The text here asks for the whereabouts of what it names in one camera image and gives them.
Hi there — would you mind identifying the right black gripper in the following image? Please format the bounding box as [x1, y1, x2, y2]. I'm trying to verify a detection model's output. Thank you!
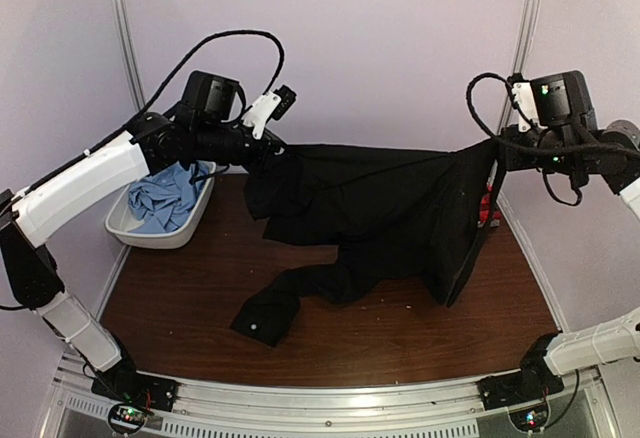
[501, 122, 586, 176]

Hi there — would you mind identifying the right circuit board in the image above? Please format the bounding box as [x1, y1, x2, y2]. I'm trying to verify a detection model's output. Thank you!
[509, 407, 549, 433]

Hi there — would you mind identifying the right aluminium frame post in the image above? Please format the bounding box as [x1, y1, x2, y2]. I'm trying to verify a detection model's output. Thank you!
[497, 0, 545, 129]

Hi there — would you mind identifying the aluminium frame post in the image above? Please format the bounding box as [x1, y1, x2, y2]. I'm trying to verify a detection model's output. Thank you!
[497, 0, 545, 129]
[110, 0, 147, 111]

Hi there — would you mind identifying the front aluminium rail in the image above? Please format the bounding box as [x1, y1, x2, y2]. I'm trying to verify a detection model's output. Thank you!
[35, 353, 622, 437]

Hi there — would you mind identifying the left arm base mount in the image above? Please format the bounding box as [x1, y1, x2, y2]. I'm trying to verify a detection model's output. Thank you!
[91, 351, 177, 412]

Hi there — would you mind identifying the light blue shirt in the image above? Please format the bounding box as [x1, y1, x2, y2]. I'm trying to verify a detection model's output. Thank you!
[128, 162, 210, 234]

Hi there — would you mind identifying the circuit board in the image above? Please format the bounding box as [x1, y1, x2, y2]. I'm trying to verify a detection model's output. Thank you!
[509, 407, 549, 433]
[107, 403, 149, 434]

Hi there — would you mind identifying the left aluminium frame post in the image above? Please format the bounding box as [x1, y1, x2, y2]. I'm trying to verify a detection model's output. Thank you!
[110, 0, 147, 111]

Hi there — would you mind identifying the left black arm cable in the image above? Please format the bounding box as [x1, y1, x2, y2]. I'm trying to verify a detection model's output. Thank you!
[0, 30, 286, 309]

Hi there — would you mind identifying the white plastic basin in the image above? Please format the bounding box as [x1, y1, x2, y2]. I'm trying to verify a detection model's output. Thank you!
[105, 161, 216, 250]

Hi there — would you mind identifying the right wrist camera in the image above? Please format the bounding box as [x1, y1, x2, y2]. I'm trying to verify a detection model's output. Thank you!
[507, 73, 541, 133]

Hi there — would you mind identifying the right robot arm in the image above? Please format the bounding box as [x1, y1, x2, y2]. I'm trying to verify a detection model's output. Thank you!
[499, 70, 639, 400]

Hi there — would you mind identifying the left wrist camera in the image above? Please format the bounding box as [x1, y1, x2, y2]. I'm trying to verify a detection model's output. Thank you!
[241, 85, 297, 140]

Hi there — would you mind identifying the left circuit board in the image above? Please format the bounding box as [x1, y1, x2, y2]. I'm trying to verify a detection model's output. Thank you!
[107, 403, 149, 434]

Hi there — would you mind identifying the red black plaid shirt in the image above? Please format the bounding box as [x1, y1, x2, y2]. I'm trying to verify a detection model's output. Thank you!
[478, 184, 502, 228]

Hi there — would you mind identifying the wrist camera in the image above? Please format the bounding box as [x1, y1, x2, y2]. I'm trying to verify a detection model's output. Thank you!
[507, 73, 541, 133]
[241, 85, 297, 140]

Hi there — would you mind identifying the black long sleeve shirt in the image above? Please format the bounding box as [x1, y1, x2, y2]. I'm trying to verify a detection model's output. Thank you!
[230, 140, 498, 347]

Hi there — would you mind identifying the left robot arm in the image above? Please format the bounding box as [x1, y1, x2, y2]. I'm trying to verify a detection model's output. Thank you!
[1, 71, 297, 402]

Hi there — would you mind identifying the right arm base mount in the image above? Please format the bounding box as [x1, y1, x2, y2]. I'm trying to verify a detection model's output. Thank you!
[477, 333, 564, 411]

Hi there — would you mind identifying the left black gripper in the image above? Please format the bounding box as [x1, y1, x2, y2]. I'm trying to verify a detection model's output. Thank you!
[193, 120, 296, 179]

